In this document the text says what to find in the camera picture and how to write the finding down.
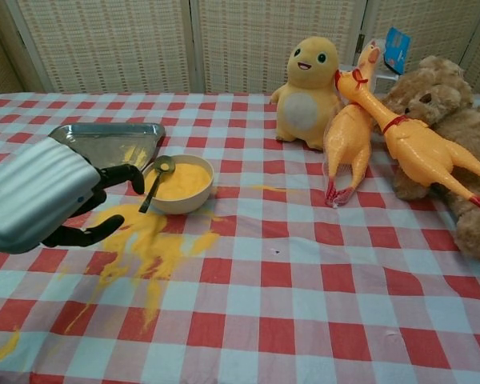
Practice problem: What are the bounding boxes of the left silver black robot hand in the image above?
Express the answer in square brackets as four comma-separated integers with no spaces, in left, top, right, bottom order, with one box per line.
[0,138,146,255]

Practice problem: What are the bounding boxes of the black spoon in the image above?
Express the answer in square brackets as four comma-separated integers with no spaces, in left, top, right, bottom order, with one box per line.
[138,154,176,214]

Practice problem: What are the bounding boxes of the stainless steel tray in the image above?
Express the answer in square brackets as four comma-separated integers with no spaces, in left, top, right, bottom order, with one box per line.
[50,122,166,171]

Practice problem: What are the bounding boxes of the off-white bowl with yellow powder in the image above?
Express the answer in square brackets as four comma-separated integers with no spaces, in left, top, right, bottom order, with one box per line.
[142,154,215,215]

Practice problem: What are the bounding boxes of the spilled yellow powder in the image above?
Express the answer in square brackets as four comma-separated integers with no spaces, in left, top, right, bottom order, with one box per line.
[0,202,225,368]

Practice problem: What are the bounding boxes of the bamboo folding screen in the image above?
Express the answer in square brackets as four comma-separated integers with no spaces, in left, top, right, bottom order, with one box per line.
[0,0,480,104]

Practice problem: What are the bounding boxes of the red white checked tablecloth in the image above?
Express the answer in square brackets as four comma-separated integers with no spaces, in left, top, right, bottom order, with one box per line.
[0,91,480,384]

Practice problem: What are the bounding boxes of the yellow plush duck toy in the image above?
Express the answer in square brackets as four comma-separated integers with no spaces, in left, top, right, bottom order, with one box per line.
[270,35,343,151]

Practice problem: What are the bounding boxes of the yellow rubber chicken in net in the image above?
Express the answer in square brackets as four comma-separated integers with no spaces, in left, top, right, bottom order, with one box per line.
[322,39,386,208]

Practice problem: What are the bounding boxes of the blue packaging card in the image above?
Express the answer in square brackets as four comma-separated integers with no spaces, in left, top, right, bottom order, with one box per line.
[382,26,412,75]

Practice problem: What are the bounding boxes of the brown teddy bear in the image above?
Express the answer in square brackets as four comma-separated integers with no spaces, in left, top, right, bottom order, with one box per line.
[378,54,480,265]

